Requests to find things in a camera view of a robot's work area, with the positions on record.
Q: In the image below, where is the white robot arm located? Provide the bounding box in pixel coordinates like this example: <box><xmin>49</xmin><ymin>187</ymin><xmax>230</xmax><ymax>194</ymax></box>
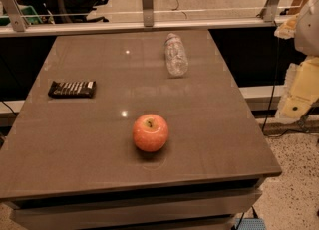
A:
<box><xmin>274</xmin><ymin>0</ymin><xmax>319</xmax><ymax>123</ymax></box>

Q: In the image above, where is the clear plastic water bottle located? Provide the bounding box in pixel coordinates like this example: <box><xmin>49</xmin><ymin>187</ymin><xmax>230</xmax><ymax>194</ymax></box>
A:
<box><xmin>164</xmin><ymin>33</ymin><xmax>188</xmax><ymax>77</ymax></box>

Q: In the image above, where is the middle metal glass bracket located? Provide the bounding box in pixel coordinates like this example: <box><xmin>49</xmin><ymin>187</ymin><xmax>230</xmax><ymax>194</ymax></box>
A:
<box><xmin>142</xmin><ymin>0</ymin><xmax>154</xmax><ymax>27</ymax></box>

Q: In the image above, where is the red apple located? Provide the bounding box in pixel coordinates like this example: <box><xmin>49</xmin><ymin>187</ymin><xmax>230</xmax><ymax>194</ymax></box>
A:
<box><xmin>133</xmin><ymin>114</ymin><xmax>168</xmax><ymax>152</ymax></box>

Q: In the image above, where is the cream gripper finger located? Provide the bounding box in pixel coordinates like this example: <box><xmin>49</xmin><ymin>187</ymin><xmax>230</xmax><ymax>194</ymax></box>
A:
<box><xmin>274</xmin><ymin>15</ymin><xmax>298</xmax><ymax>40</ymax></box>
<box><xmin>275</xmin><ymin>56</ymin><xmax>319</xmax><ymax>120</ymax></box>

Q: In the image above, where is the green bin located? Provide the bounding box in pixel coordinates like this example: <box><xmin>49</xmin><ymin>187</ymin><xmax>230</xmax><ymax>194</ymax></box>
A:
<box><xmin>0</xmin><ymin>6</ymin><xmax>43</xmax><ymax>26</ymax></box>

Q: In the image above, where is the black rxbar chocolate bar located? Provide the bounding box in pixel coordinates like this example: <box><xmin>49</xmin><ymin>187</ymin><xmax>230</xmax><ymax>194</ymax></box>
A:
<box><xmin>48</xmin><ymin>81</ymin><xmax>96</xmax><ymax>99</ymax></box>

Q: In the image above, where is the left metal glass bracket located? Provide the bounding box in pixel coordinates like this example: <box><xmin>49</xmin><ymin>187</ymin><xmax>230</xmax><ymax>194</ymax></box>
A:
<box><xmin>1</xmin><ymin>0</ymin><xmax>28</xmax><ymax>32</ymax></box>

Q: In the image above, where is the blue perforated box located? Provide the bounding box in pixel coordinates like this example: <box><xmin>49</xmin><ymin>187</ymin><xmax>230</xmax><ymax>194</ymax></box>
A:
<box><xmin>234</xmin><ymin>218</ymin><xmax>266</xmax><ymax>230</ymax></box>

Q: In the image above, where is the grey table drawer front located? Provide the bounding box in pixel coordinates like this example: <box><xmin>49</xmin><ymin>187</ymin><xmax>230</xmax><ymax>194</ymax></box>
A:
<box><xmin>11</xmin><ymin>188</ymin><xmax>262</xmax><ymax>230</ymax></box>

